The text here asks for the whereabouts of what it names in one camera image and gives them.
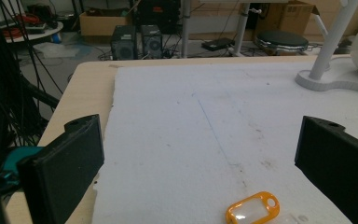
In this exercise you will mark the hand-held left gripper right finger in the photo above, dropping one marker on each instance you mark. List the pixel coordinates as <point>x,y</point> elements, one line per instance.
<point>338,161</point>

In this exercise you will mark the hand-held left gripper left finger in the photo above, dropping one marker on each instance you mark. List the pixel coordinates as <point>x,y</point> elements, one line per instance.
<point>62,168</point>

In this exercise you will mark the orange key tag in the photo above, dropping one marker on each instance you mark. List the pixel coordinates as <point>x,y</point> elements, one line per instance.
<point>233,210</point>

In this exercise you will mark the white foam mat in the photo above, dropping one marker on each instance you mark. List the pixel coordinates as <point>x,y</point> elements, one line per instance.
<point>183,130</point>

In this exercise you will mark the round white table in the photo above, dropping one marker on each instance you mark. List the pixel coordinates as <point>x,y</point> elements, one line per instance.
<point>37,34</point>

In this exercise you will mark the black round stool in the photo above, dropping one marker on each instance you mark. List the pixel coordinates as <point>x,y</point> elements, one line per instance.
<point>281,39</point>

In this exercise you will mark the black computer tower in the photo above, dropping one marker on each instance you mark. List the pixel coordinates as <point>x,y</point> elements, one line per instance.
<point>124,43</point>
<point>151,42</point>

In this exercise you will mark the open cardboard box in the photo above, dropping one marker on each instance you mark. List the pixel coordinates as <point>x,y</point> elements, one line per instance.
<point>102,26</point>

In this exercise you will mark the large cardboard box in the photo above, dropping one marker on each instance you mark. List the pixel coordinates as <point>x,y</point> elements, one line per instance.
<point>289,17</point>

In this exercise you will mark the white desk leg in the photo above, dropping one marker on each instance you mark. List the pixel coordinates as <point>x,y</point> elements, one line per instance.
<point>240,31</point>
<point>185,31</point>

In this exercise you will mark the flat black box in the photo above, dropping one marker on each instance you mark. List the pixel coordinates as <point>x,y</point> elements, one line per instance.
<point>217,44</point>

